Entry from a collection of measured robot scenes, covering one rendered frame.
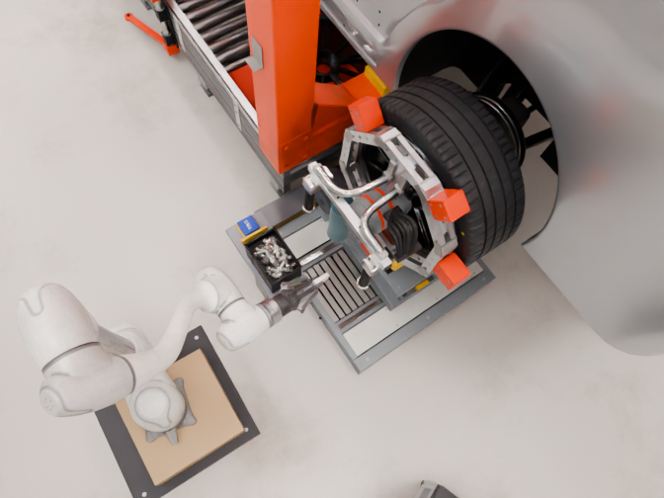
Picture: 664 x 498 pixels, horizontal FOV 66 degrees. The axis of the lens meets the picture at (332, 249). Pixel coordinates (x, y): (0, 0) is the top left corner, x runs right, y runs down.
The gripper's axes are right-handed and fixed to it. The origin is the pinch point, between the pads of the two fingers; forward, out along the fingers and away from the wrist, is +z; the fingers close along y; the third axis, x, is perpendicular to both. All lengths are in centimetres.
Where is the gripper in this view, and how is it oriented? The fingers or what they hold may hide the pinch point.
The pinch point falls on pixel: (320, 280)
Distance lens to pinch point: 182.1
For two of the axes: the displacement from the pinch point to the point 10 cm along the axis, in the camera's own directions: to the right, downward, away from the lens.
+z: 7.3, -4.3, 5.3
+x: -2.9, 5.2, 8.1
